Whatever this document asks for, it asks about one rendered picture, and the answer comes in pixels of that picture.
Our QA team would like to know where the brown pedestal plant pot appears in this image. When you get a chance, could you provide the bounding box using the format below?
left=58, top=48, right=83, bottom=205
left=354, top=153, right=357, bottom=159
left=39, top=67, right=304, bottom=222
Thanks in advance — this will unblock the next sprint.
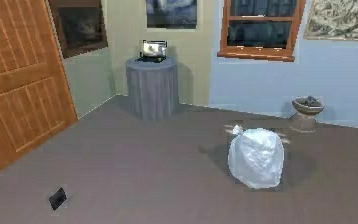
left=288, top=95, right=325, bottom=134

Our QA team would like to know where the pale map wall picture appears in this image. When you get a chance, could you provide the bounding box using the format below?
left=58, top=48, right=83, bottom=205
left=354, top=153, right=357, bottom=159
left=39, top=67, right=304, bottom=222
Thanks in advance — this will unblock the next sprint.
left=303, top=0, right=358, bottom=42

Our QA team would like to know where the brown wooden room door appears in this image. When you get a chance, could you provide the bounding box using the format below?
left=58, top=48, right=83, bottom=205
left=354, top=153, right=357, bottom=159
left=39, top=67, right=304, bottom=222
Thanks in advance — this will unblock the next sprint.
left=0, top=0, right=79, bottom=180

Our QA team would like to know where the grey round draped table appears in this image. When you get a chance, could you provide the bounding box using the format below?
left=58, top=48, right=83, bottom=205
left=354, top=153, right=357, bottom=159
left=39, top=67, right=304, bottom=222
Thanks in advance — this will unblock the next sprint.
left=125, top=55, right=180, bottom=121

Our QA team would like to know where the brown wooden framed window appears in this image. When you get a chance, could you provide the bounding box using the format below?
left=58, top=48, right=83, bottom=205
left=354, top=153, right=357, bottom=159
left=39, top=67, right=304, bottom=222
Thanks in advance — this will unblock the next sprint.
left=217, top=0, right=307, bottom=63

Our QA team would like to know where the dark framed wall picture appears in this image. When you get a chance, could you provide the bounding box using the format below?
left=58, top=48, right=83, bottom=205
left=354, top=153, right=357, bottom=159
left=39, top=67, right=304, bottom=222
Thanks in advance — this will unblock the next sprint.
left=47, top=0, right=109, bottom=60

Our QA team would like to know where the blue framed wall picture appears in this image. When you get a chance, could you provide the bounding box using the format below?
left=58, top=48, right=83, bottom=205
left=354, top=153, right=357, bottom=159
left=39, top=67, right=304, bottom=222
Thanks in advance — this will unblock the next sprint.
left=145, top=0, right=199, bottom=30

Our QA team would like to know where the small black flat object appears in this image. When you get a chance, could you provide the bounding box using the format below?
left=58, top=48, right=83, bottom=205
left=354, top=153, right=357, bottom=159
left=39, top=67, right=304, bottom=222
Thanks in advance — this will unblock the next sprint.
left=48, top=186, right=68, bottom=212

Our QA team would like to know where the white plastic bag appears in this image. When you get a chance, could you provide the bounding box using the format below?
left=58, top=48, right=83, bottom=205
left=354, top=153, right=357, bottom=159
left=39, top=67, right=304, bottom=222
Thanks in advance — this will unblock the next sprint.
left=227, top=125, right=285, bottom=190

